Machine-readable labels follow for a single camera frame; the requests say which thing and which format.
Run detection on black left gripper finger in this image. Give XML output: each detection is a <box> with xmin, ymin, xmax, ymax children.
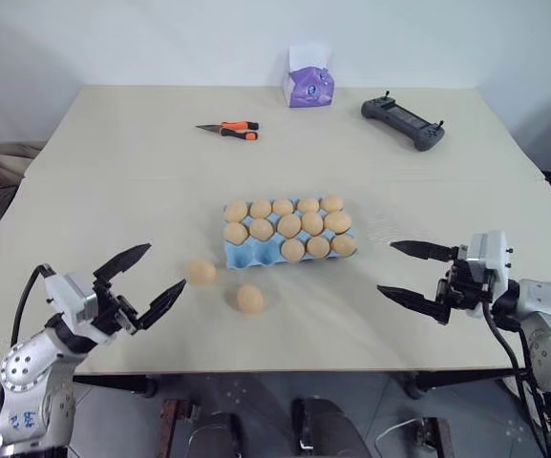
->
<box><xmin>93</xmin><ymin>242</ymin><xmax>153</xmax><ymax>284</ymax></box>
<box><xmin>135</xmin><ymin>279</ymin><xmax>188</xmax><ymax>333</ymax></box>

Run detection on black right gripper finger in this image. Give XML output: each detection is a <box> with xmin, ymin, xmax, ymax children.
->
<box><xmin>375</xmin><ymin>284</ymin><xmax>453</xmax><ymax>326</ymax></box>
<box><xmin>389</xmin><ymin>239</ymin><xmax>459</xmax><ymax>263</ymax></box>

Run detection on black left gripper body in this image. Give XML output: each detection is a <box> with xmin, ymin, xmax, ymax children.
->
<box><xmin>91</xmin><ymin>272</ymin><xmax>138</xmax><ymax>336</ymax></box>

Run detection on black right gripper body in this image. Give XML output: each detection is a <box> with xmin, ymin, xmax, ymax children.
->
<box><xmin>434</xmin><ymin>244</ymin><xmax>494</xmax><ymax>314</ymax></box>

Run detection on blue egg carton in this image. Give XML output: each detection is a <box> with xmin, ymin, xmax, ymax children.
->
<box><xmin>221</xmin><ymin>193</ymin><xmax>359</xmax><ymax>270</ymax></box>

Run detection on brown stand bar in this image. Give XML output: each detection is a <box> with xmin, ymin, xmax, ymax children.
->
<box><xmin>159</xmin><ymin>399</ymin><xmax>191</xmax><ymax>458</ymax></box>
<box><xmin>416</xmin><ymin>416</ymin><xmax>454</xmax><ymax>458</ymax></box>

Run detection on grey remote controller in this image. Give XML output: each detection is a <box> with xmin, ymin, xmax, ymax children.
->
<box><xmin>360</xmin><ymin>90</ymin><xmax>449</xmax><ymax>153</ymax></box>

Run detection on dark rounded shape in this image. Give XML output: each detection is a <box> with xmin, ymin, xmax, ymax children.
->
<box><xmin>290</xmin><ymin>397</ymin><xmax>377</xmax><ymax>458</ymax></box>
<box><xmin>189</xmin><ymin>411</ymin><xmax>258</xmax><ymax>458</ymax></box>

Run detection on beige bag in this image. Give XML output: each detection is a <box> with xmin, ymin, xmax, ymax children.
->
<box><xmin>0</xmin><ymin>139</ymin><xmax>48</xmax><ymax>235</ymax></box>

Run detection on orange black pliers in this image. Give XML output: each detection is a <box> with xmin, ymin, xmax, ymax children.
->
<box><xmin>195</xmin><ymin>120</ymin><xmax>261</xmax><ymax>142</ymax></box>

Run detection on purple white tissue box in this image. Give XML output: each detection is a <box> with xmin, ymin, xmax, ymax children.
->
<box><xmin>280</xmin><ymin>44</ymin><xmax>336</xmax><ymax>109</ymax></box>

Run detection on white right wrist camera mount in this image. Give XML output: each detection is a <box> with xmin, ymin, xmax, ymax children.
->
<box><xmin>464</xmin><ymin>230</ymin><xmax>512</xmax><ymax>320</ymax></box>

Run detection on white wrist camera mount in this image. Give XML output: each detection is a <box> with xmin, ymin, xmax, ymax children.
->
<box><xmin>464</xmin><ymin>230</ymin><xmax>512</xmax><ymax>320</ymax></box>
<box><xmin>44</xmin><ymin>271</ymin><xmax>117</xmax><ymax>344</ymax></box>

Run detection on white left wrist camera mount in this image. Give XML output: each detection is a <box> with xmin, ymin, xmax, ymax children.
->
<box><xmin>44</xmin><ymin>271</ymin><xmax>117</xmax><ymax>344</ymax></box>

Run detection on black table frame bar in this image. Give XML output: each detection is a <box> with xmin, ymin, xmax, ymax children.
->
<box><xmin>72</xmin><ymin>374</ymin><xmax>162</xmax><ymax>400</ymax></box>
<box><xmin>397</xmin><ymin>365</ymin><xmax>530</xmax><ymax>401</ymax></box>

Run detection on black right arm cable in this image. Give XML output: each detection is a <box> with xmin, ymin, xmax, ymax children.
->
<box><xmin>481</xmin><ymin>294</ymin><xmax>551</xmax><ymax>458</ymax></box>

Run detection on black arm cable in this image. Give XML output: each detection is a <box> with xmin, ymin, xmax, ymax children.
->
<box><xmin>481</xmin><ymin>294</ymin><xmax>551</xmax><ymax>458</ymax></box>
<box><xmin>10</xmin><ymin>262</ymin><xmax>57</xmax><ymax>347</ymax></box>

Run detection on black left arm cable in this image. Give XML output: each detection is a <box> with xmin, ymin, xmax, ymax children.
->
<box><xmin>10</xmin><ymin>262</ymin><xmax>57</xmax><ymax>347</ymax></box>

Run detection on white floor cable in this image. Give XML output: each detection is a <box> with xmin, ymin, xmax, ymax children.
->
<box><xmin>373</xmin><ymin>418</ymin><xmax>420</xmax><ymax>458</ymax></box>

